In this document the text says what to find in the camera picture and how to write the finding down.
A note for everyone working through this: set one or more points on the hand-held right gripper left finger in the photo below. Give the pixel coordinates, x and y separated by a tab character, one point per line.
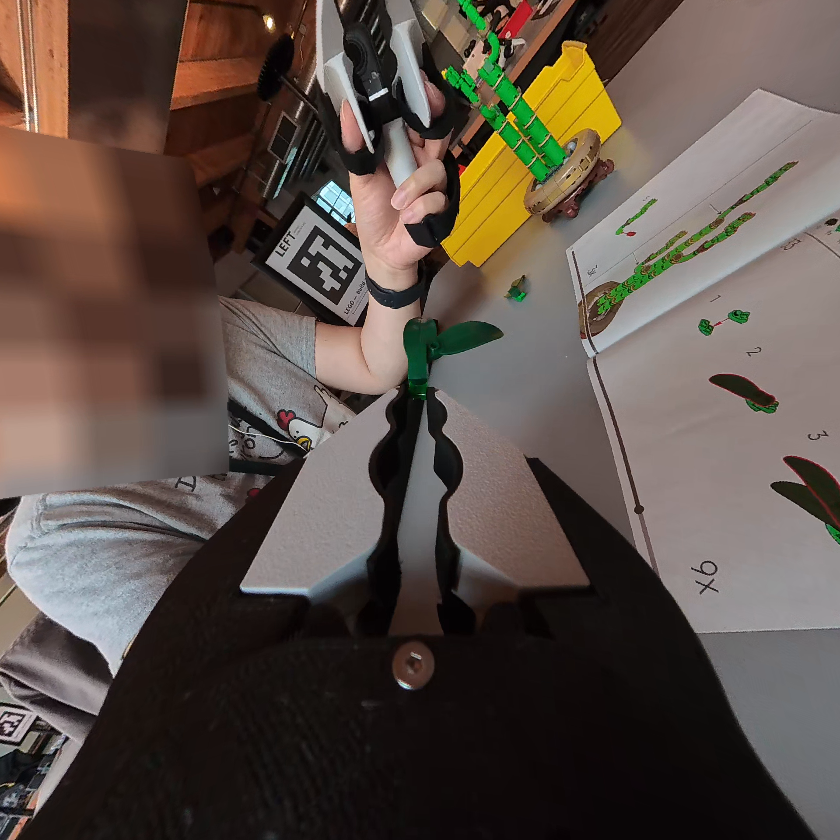
315	518

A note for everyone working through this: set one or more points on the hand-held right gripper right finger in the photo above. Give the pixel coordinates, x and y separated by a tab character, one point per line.
512	525

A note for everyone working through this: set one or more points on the dark green lego leaf piece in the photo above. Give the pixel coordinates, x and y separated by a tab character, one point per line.
472	336

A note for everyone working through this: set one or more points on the person's left forearm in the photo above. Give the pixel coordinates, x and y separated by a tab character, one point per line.
367	348

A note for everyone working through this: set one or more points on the green lego bamboo model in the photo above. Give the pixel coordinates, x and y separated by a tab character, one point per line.
525	138

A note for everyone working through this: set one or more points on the small green lego piece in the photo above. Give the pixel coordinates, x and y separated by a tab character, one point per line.
517	290

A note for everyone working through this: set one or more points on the lego instruction booklet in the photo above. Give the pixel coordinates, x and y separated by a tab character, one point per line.
722	328

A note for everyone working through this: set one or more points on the person's left hand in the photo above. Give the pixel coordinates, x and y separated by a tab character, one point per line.
387	229

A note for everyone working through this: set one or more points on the yellow plastic bin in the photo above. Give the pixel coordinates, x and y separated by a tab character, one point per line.
499	210

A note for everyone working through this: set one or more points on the framed tag sign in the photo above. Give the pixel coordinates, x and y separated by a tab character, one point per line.
321	262

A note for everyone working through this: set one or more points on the black wrist band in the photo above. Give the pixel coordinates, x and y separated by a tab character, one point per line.
394	295

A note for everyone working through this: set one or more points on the dark grey trousers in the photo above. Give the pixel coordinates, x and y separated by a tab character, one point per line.
52	676

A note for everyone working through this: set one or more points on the small printed tag sign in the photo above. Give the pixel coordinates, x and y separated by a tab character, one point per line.
14	722

